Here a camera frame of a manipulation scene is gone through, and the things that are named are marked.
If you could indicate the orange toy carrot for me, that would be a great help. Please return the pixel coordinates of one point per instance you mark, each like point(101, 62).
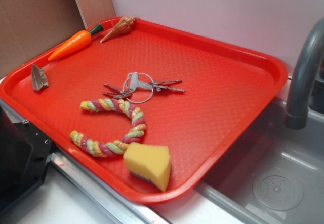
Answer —
point(78, 41)

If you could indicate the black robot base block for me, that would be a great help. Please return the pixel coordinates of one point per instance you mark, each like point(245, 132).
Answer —
point(25, 154)

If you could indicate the red plastic tray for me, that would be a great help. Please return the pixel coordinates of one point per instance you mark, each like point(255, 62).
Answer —
point(227, 87)

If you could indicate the yellow sponge wedge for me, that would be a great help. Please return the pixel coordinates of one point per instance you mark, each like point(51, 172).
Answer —
point(150, 162)

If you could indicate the tan spiral seashell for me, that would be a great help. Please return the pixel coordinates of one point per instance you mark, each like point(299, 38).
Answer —
point(122, 27)

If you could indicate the brown wood bark piece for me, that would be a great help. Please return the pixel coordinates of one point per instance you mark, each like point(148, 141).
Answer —
point(39, 78)

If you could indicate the grey toy sink basin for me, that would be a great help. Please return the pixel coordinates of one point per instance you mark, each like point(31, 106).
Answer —
point(272, 174)

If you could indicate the grey toy faucet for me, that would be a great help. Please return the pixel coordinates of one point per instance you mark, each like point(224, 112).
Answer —
point(306, 88)

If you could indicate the silver key bunch on ring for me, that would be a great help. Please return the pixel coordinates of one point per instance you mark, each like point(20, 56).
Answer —
point(139, 81)

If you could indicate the multicoloured braided rope toy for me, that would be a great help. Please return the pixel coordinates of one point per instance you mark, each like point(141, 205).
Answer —
point(110, 138)

